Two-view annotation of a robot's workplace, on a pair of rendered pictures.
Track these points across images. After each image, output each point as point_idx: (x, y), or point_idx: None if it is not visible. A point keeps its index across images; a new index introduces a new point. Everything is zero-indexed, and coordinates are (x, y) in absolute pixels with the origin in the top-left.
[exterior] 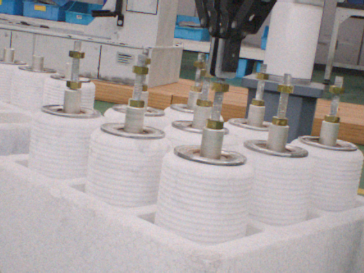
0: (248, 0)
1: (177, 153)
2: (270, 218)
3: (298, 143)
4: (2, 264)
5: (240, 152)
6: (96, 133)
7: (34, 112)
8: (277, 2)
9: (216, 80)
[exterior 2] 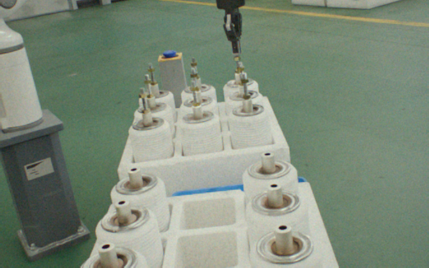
0: (241, 23)
1: (253, 81)
2: None
3: (167, 96)
4: None
5: (213, 90)
6: (260, 96)
7: (265, 113)
8: (23, 64)
9: (238, 55)
